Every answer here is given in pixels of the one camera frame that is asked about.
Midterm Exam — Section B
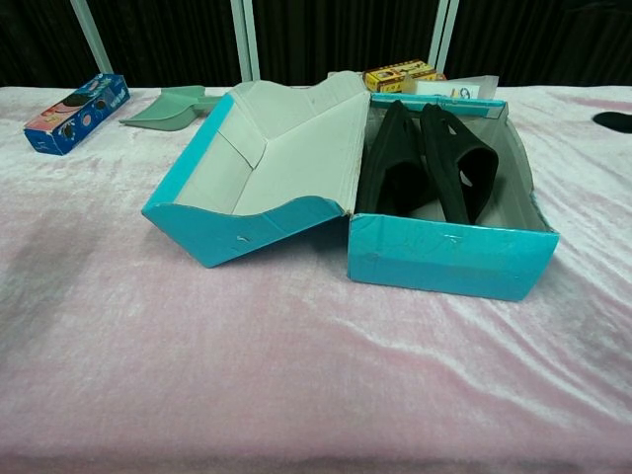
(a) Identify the black pleated curtain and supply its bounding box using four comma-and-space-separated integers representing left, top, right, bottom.
0, 0, 632, 89

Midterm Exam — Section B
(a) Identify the yellow red printed box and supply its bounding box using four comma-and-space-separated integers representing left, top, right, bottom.
363, 59, 439, 94

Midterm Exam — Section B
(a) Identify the clear plastic package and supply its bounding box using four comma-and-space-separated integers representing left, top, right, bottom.
414, 75, 500, 101

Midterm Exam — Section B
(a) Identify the blue cardboard shoe box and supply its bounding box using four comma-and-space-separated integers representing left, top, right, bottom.
141, 70, 561, 301

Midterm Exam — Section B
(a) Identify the black shoe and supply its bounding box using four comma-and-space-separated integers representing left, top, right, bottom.
355, 100, 432, 216
420, 102, 500, 224

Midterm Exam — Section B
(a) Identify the green plastic dustpan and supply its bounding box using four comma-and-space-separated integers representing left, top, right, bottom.
118, 84, 223, 133

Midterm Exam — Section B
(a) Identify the white frame pole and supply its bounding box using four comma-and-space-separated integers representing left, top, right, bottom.
428, 0, 460, 75
69, 0, 114, 75
230, 0, 262, 83

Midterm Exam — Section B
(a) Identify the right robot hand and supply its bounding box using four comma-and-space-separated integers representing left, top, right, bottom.
592, 111, 632, 133

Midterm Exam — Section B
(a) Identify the pink velvet tablecloth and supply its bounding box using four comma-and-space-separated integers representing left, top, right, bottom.
0, 84, 632, 474

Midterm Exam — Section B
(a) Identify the blue cookie box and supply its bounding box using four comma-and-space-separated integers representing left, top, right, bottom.
23, 73, 131, 157

